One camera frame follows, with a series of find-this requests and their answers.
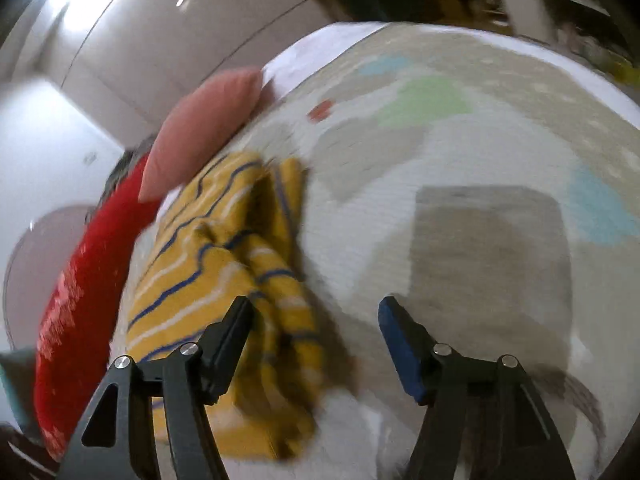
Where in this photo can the yellow striped sweater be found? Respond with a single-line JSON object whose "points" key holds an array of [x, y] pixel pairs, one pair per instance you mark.
{"points": [[220, 270]]}

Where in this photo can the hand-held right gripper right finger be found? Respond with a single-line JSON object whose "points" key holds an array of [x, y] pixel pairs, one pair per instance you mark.
{"points": [[395, 330]]}

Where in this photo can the round grey headboard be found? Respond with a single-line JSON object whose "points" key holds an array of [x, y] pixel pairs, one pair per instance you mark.
{"points": [[35, 270]]}

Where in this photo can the grey knitted cloth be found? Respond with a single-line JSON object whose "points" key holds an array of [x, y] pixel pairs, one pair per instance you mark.
{"points": [[127, 170]]}

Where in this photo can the pink pillow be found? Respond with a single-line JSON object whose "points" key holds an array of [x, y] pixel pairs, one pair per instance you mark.
{"points": [[197, 125]]}

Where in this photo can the red knitted cushion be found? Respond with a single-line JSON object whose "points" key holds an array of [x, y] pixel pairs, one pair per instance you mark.
{"points": [[85, 290]]}

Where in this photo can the white bed sheet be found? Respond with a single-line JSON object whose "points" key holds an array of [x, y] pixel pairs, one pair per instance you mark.
{"points": [[320, 42]]}

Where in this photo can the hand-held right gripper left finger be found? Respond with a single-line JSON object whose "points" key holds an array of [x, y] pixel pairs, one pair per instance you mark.
{"points": [[235, 325]]}

